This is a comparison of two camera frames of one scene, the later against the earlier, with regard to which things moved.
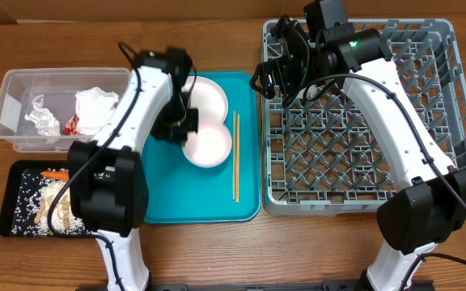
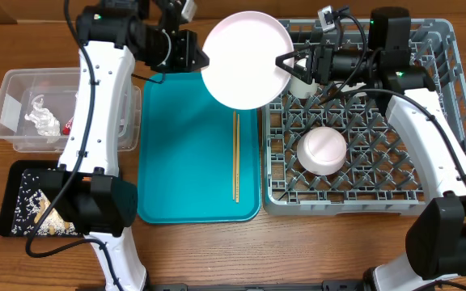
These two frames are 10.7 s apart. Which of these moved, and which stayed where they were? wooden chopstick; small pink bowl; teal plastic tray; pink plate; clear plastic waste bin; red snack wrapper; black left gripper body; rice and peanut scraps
Moved: small pink bowl; black left gripper body; pink plate
Stayed: teal plastic tray; rice and peanut scraps; red snack wrapper; wooden chopstick; clear plastic waste bin
